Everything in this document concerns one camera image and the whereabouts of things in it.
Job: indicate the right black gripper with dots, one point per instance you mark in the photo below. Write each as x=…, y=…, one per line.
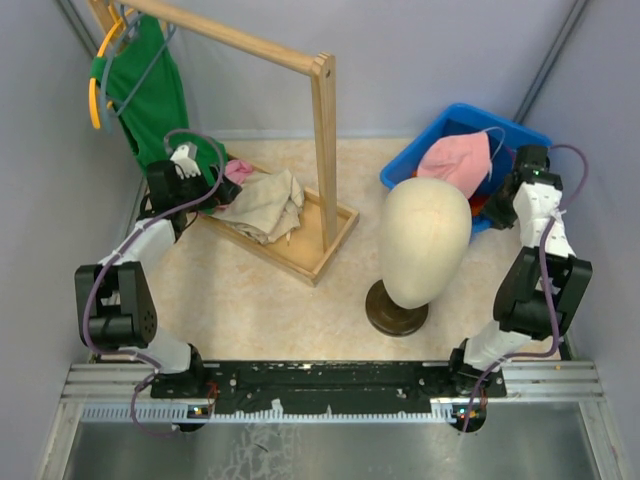
x=498, y=218

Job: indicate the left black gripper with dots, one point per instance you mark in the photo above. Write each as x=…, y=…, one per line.
x=227, y=192

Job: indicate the blue plastic bin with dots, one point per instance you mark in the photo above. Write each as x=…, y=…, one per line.
x=505, y=138

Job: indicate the pink hat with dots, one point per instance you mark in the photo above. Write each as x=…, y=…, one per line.
x=463, y=161

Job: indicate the cream mannequin head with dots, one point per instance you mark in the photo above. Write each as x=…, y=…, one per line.
x=424, y=233

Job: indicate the wooden clothes rack with tray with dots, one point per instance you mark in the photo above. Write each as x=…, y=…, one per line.
x=325, y=222

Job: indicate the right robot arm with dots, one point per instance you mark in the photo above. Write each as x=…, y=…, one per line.
x=541, y=292

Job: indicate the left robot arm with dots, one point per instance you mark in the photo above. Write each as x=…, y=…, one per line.
x=116, y=310

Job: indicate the orange hat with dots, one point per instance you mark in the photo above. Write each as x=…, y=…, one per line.
x=477, y=203

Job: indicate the pink cloth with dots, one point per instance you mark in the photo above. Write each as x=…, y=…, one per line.
x=238, y=171

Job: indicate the grey hanger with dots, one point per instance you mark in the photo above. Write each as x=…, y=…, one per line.
x=131, y=52

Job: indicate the beige cloth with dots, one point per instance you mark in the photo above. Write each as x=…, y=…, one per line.
x=267, y=208

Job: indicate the green shirt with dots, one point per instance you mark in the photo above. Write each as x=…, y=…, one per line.
x=158, y=109

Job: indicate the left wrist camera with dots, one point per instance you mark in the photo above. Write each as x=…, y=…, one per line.
x=184, y=157

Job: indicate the aluminium rail frame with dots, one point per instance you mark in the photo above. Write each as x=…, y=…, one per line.
x=122, y=391

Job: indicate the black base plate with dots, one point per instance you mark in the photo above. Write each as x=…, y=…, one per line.
x=385, y=387

